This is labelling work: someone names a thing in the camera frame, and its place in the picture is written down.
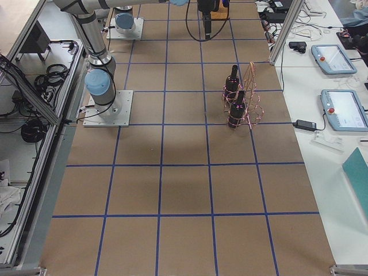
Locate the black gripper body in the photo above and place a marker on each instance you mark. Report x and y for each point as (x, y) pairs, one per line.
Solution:
(206, 6)

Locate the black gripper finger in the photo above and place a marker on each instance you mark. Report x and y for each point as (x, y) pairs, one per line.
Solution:
(210, 27)
(207, 29)

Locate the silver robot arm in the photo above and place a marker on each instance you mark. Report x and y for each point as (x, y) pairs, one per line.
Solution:
(100, 81)
(124, 19)

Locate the wooden tray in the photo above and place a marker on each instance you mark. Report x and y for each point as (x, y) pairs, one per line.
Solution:
(221, 10)

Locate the dark wine bottle far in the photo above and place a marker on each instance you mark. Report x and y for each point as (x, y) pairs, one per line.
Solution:
(231, 84)

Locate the dark wine bottle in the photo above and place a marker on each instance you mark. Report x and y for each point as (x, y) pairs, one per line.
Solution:
(231, 84)
(237, 110)

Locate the dark wine bottle near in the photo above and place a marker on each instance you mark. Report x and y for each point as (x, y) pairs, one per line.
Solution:
(237, 110)

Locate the black handheld device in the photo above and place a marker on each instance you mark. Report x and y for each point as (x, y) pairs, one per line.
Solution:
(299, 46)

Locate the far teach pendant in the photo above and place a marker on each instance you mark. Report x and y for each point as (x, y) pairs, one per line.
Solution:
(332, 59)

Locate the teach pendant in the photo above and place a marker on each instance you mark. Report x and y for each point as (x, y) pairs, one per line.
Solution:
(344, 110)
(332, 59)

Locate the black power adapter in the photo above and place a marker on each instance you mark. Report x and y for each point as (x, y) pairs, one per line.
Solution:
(305, 125)

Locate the near teach pendant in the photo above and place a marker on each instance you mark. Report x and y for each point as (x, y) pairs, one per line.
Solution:
(344, 110)

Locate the clear acrylic stand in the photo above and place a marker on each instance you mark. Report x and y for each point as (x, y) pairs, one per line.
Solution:
(335, 143)

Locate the teal board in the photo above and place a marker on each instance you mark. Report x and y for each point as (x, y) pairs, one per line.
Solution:
(355, 167)

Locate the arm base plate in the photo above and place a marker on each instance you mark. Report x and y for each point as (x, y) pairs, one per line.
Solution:
(117, 115)
(135, 35)

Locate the aluminium frame post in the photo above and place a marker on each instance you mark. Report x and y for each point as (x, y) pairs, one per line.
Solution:
(286, 27)

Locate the copper wire bottle basket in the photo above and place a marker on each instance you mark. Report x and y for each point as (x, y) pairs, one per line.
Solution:
(253, 112)

